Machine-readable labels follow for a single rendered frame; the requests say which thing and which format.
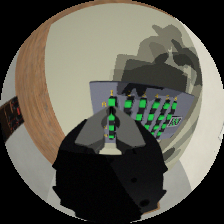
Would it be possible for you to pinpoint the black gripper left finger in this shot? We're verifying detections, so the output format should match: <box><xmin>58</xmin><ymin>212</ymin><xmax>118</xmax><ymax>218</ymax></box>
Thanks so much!
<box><xmin>52</xmin><ymin>105</ymin><xmax>112</xmax><ymax>170</ymax></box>

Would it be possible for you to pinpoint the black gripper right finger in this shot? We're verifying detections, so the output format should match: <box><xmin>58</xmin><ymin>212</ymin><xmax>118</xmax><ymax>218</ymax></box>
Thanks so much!
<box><xmin>112</xmin><ymin>106</ymin><xmax>168</xmax><ymax>173</ymax></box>

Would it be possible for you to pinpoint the grey switch panel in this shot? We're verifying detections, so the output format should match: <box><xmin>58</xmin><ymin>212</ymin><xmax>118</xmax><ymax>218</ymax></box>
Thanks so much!
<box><xmin>89</xmin><ymin>81</ymin><xmax>195</xmax><ymax>143</ymax></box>

